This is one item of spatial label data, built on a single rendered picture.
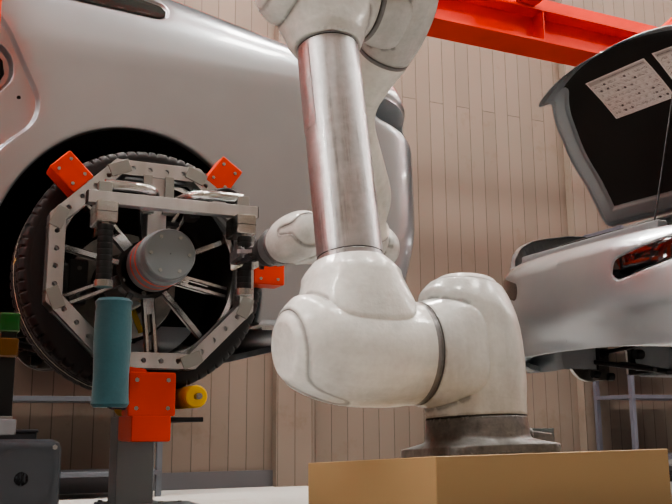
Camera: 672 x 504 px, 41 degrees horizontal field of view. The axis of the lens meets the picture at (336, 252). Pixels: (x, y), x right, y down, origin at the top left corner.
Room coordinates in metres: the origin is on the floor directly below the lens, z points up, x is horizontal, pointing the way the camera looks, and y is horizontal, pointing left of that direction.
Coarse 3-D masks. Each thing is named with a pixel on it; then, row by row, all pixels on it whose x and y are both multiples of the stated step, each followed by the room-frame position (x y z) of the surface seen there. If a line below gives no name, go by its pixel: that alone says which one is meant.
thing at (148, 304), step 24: (120, 192) 2.41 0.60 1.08; (120, 240) 2.34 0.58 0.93; (216, 240) 2.50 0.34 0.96; (120, 264) 2.34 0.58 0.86; (216, 264) 2.56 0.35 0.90; (120, 288) 2.36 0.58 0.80; (168, 288) 2.40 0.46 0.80; (192, 288) 2.42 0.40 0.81; (216, 288) 2.46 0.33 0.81; (144, 312) 2.37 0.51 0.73; (216, 312) 2.50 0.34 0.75; (144, 336) 2.37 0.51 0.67; (192, 336) 2.57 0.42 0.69
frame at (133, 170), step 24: (120, 168) 2.23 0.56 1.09; (144, 168) 2.26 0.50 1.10; (168, 168) 2.28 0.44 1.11; (192, 168) 2.31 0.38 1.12; (48, 216) 2.18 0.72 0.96; (72, 216) 2.23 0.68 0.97; (48, 240) 2.16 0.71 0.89; (48, 264) 2.16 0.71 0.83; (48, 288) 2.16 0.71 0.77; (72, 312) 2.19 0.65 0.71; (240, 312) 2.37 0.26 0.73; (216, 336) 2.34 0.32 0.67; (144, 360) 2.31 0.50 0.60; (168, 360) 2.29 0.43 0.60; (192, 360) 2.31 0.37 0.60
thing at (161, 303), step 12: (96, 240) 2.60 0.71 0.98; (132, 240) 2.64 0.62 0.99; (96, 252) 2.60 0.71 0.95; (120, 252) 2.63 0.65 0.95; (96, 288) 2.60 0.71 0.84; (132, 300) 2.60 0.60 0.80; (156, 300) 2.68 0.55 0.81; (84, 312) 2.59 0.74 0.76; (156, 312) 2.68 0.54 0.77; (168, 312) 2.69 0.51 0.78; (132, 324) 2.65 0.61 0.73; (156, 324) 2.68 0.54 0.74; (132, 336) 2.65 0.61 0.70
